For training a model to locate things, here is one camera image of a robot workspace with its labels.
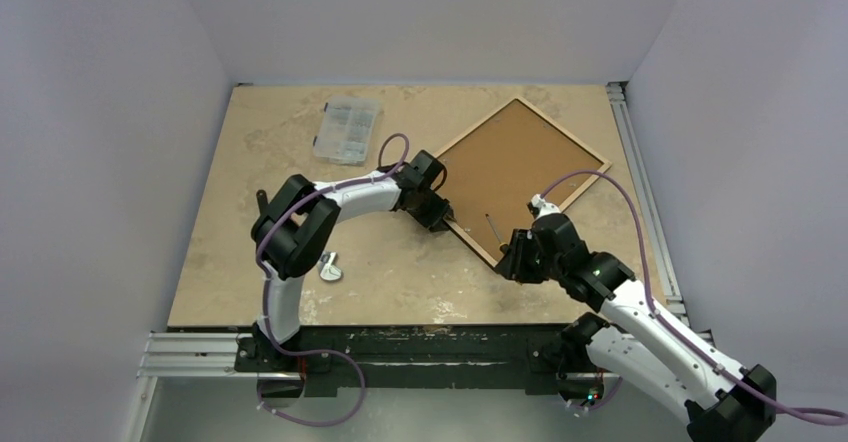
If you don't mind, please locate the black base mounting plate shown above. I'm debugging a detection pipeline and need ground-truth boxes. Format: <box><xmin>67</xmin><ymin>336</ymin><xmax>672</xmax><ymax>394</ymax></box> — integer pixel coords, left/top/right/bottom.
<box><xmin>234</xmin><ymin>323</ymin><xmax>620</xmax><ymax>406</ymax></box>

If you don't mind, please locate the black wooden picture frame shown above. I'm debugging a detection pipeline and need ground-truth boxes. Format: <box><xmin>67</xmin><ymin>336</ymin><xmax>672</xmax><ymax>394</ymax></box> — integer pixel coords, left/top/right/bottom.
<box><xmin>437</xmin><ymin>97</ymin><xmax>612</xmax><ymax>267</ymax></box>

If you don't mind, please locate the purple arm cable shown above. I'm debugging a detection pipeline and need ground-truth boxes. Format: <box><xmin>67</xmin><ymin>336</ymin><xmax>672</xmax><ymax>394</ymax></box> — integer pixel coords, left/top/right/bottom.
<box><xmin>529</xmin><ymin>170</ymin><xmax>848</xmax><ymax>427</ymax></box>
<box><xmin>254</xmin><ymin>132</ymin><xmax>412</xmax><ymax>429</ymax></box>

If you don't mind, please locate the red handled adjustable wrench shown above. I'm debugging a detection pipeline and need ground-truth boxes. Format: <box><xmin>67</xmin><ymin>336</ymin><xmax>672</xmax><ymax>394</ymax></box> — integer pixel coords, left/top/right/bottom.
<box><xmin>319</xmin><ymin>251</ymin><xmax>343</xmax><ymax>283</ymax></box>

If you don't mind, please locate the yellow black flathead screwdriver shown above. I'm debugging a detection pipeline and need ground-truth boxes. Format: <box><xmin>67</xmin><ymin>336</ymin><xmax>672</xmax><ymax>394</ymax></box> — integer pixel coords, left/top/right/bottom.
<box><xmin>484</xmin><ymin>213</ymin><xmax>509</xmax><ymax>254</ymax></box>

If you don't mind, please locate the small black handled wrench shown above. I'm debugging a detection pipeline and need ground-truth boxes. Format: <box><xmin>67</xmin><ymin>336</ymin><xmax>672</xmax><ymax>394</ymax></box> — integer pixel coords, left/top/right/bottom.
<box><xmin>255</xmin><ymin>189</ymin><xmax>268</xmax><ymax>212</ymax></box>

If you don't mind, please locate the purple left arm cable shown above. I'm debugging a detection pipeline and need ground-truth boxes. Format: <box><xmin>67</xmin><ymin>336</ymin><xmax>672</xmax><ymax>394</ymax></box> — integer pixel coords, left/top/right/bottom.
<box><xmin>254</xmin><ymin>132</ymin><xmax>412</xmax><ymax>429</ymax></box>

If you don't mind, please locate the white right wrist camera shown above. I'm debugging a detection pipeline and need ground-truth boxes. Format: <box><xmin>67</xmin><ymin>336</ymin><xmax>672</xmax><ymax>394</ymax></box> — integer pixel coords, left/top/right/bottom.
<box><xmin>527</xmin><ymin>194</ymin><xmax>562</xmax><ymax>220</ymax></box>

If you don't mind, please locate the aluminium rail right side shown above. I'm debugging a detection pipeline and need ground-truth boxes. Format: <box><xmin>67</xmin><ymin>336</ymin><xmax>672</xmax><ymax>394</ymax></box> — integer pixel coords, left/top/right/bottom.
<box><xmin>606</xmin><ymin>82</ymin><xmax>691</xmax><ymax>327</ymax></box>

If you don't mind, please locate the clear plastic screw organizer box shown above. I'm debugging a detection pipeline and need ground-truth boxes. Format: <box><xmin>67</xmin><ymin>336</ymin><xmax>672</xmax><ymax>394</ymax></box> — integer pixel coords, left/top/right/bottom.
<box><xmin>313</xmin><ymin>95</ymin><xmax>381</xmax><ymax>166</ymax></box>

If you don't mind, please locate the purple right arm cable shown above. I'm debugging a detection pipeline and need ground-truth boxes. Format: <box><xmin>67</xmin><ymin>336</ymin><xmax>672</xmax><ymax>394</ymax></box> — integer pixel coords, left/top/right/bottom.
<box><xmin>529</xmin><ymin>170</ymin><xmax>848</xmax><ymax>427</ymax></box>

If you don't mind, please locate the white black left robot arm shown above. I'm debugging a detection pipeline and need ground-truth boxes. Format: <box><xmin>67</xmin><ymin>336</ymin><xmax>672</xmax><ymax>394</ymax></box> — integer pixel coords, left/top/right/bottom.
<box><xmin>250</xmin><ymin>150</ymin><xmax>453</xmax><ymax>371</ymax></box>

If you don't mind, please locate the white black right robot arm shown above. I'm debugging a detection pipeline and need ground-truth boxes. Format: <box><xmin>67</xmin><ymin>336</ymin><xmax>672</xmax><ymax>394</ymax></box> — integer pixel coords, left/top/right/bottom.
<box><xmin>495</xmin><ymin>213</ymin><xmax>777</xmax><ymax>441</ymax></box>

